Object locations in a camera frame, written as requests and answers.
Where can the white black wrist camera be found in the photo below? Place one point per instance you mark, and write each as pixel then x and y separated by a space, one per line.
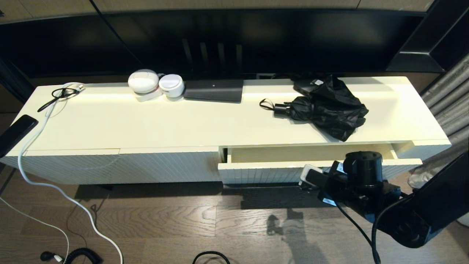
pixel 311 176

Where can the small black labelled box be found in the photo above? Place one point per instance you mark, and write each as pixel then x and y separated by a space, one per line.
pixel 302 87

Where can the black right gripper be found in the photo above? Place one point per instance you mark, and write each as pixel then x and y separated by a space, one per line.
pixel 335 185

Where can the black television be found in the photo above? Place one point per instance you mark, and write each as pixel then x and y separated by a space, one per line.
pixel 293 44

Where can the black shelf unit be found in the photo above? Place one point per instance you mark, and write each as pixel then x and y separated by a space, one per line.
pixel 417 58

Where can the white TV cabinet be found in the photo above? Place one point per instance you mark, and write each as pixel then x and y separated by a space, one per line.
pixel 146 121

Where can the black smartphone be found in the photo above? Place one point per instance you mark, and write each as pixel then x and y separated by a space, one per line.
pixel 16 134

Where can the white fluted drawer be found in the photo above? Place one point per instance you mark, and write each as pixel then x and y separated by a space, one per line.
pixel 263 170

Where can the dark grey flat box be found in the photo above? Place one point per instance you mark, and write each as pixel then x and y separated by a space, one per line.
pixel 214 90

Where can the large white round device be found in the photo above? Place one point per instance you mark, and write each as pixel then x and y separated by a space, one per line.
pixel 143 81

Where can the grey pleated curtain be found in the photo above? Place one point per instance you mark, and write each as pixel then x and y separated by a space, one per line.
pixel 447 99

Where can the small white round device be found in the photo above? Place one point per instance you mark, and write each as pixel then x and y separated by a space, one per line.
pixel 171 85

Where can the white rounded floor object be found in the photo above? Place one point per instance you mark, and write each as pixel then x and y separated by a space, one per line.
pixel 463 220

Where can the black folding umbrella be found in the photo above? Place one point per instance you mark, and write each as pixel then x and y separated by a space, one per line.
pixel 326 110

